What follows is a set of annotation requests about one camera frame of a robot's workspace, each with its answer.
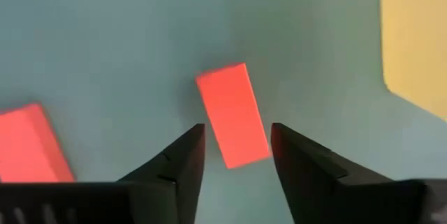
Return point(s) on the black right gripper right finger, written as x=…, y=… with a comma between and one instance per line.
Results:
x=304, y=168

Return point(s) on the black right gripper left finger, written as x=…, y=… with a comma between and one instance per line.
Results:
x=185, y=168

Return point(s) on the red rectangular block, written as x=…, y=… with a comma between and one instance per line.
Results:
x=232, y=116
x=24, y=147

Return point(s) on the yellow plastic bin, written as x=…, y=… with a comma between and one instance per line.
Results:
x=415, y=35

